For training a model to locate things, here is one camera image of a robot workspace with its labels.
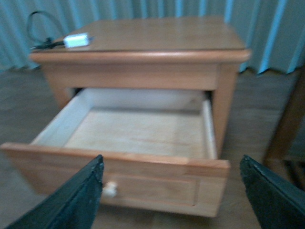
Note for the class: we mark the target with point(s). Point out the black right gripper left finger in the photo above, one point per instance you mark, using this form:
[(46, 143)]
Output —
[(73, 205)]

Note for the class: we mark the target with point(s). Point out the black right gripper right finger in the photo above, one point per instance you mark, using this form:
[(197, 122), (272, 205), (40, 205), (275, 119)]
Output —
[(276, 203)]

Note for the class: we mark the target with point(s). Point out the wooden drawer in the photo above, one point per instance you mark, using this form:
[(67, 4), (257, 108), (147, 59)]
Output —
[(158, 148)]

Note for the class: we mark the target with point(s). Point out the white charger adapter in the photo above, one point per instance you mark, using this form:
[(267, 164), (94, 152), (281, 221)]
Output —
[(77, 40)]

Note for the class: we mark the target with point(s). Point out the dark wooden side table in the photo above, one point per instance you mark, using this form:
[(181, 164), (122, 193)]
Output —
[(291, 168)]

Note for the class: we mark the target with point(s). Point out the pale blue-grey curtain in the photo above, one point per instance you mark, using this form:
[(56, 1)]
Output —
[(273, 29)]

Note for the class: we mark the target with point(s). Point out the light wooden nightstand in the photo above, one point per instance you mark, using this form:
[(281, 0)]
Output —
[(193, 53)]

